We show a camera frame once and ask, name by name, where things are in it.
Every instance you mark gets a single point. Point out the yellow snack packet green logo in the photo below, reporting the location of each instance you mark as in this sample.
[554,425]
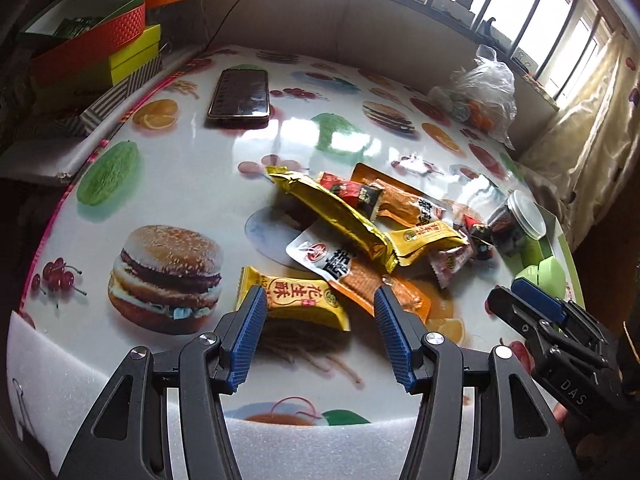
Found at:
[425,240]

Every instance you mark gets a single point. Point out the red black snack packet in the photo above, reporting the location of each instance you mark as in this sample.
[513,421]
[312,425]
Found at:
[350,192]

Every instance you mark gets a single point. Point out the small white red packet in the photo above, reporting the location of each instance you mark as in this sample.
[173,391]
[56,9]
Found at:
[450,265]

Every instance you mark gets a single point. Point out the yellow-green box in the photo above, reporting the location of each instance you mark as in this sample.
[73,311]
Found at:
[135,55]

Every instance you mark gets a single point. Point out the small red black candy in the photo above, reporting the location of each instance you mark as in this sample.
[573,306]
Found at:
[480,240]

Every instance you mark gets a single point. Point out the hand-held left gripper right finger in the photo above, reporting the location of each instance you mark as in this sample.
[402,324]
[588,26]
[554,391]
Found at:
[395,345]

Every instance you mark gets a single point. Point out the long gold snack packet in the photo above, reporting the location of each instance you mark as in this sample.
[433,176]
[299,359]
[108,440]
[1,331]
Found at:
[335,215]

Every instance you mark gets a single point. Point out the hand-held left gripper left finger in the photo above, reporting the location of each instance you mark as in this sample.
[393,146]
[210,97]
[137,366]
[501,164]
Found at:
[250,340]

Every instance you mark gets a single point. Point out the clear jar of dark snacks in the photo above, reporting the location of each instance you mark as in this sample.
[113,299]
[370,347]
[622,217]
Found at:
[515,220]

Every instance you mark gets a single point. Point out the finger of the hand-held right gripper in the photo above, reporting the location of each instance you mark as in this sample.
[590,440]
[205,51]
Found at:
[515,315]
[540,300]

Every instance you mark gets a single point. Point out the clear plastic bag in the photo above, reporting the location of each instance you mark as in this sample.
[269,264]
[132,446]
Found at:
[485,95]

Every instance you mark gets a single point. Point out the green round container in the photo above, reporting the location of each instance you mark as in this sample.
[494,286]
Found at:
[542,272]

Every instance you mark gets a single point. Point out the yellow peanut crisp packet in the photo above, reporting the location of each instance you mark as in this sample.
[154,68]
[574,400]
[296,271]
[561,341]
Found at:
[300,302]

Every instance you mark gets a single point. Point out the orange dried tofu packet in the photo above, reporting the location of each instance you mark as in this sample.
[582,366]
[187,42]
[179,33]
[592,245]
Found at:
[405,202]
[325,255]

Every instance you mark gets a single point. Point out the white foam sheet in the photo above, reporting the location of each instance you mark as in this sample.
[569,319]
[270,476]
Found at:
[55,375]

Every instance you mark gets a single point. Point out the grey striped box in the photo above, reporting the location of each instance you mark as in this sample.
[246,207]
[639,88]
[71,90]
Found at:
[120,97]

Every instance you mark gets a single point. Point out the food print tablecloth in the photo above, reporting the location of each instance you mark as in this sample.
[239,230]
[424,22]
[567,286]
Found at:
[200,180]

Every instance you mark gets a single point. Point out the beige curtain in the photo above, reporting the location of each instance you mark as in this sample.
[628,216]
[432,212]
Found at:
[590,145]

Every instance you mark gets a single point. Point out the green white tray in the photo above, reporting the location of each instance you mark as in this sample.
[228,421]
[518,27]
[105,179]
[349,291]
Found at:
[562,255]

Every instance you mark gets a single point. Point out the black smartphone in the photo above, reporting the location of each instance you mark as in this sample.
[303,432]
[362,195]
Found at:
[240,92]

